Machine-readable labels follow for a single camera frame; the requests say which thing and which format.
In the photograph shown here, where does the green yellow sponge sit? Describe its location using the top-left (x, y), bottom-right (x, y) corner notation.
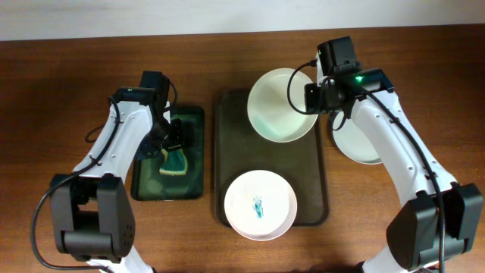
top-left (159, 149), bottom-right (188, 176)

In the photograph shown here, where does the white plate top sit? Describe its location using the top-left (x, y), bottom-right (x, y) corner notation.
top-left (329, 112), bottom-right (382, 165)

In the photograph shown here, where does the white plate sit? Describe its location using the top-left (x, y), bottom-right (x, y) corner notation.
top-left (224, 170), bottom-right (298, 241)
top-left (329, 112), bottom-right (382, 165)
top-left (247, 68), bottom-right (318, 143)

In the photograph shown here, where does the white plate bottom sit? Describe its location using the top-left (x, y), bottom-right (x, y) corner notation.
top-left (224, 170), bottom-right (298, 241)

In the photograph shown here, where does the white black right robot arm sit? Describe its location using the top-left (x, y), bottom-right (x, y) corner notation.
top-left (304, 36), bottom-right (483, 272)

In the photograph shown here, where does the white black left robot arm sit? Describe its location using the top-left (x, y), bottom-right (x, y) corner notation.
top-left (45, 71), bottom-right (186, 272)

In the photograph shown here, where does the small dark green tray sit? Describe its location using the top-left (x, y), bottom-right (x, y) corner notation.
top-left (130, 106), bottom-right (205, 201)

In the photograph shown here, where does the large dark brown tray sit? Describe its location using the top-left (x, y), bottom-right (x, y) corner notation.
top-left (213, 90), bottom-right (330, 227)

